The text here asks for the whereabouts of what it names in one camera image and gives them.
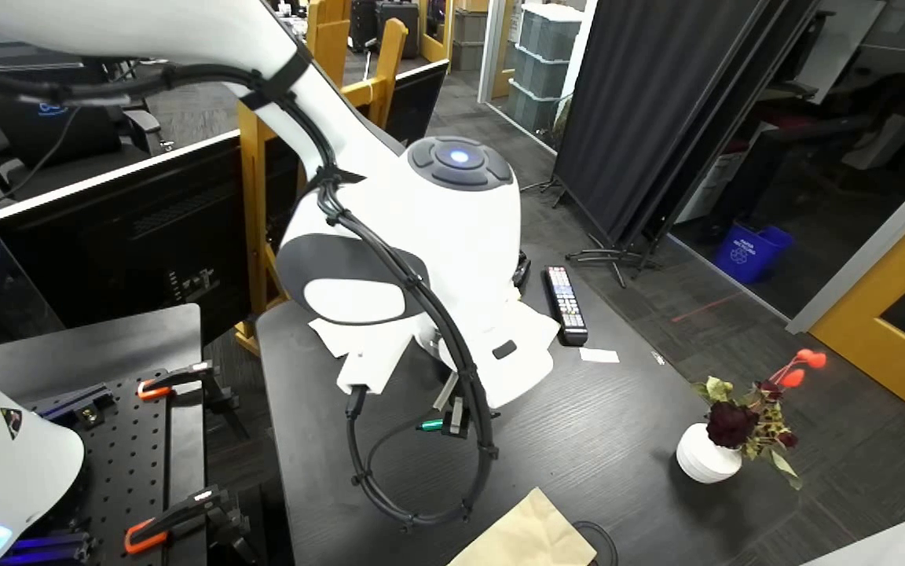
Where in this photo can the green pen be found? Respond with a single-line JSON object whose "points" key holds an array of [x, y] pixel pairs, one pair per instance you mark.
{"points": [[432, 425]]}

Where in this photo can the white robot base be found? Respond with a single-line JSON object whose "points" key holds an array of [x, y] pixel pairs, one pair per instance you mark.
{"points": [[0, 460]]}

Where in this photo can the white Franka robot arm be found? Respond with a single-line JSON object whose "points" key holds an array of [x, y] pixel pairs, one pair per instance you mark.
{"points": [[453, 239]]}

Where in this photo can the beige paper napkin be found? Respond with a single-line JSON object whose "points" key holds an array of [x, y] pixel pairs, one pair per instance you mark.
{"points": [[527, 537]]}

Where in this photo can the black square table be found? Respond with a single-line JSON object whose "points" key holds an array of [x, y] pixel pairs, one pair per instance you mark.
{"points": [[599, 441]]}

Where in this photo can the long remote with coloured buttons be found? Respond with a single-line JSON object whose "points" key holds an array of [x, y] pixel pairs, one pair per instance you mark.
{"points": [[566, 304]]}

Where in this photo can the small white card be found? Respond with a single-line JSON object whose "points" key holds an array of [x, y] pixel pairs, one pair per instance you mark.
{"points": [[599, 357]]}

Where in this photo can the small white round vase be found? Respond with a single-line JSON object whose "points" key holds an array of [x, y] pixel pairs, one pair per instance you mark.
{"points": [[706, 460]]}

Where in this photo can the wooden chair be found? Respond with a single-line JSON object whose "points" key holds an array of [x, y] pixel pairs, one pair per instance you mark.
{"points": [[253, 210]]}

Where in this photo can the black perforated robot table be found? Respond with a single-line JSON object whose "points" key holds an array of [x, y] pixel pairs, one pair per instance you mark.
{"points": [[173, 451]]}

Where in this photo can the grey plastic storage bin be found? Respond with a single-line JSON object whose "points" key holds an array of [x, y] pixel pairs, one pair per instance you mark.
{"points": [[536, 108], [553, 30], [546, 73]]}

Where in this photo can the blue plastic bin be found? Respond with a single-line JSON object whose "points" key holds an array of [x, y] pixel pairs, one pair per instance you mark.
{"points": [[752, 253]]}

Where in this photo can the black curtain screen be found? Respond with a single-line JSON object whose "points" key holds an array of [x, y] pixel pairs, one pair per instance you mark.
{"points": [[661, 104]]}

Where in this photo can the black computer monitor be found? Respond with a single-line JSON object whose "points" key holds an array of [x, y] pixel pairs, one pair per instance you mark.
{"points": [[118, 239]]}

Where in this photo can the yellow wooden framed glass door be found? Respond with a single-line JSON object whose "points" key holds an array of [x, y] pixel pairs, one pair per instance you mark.
{"points": [[871, 314]]}

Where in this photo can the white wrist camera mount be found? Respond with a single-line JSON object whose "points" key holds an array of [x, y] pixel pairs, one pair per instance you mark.
{"points": [[521, 366]]}

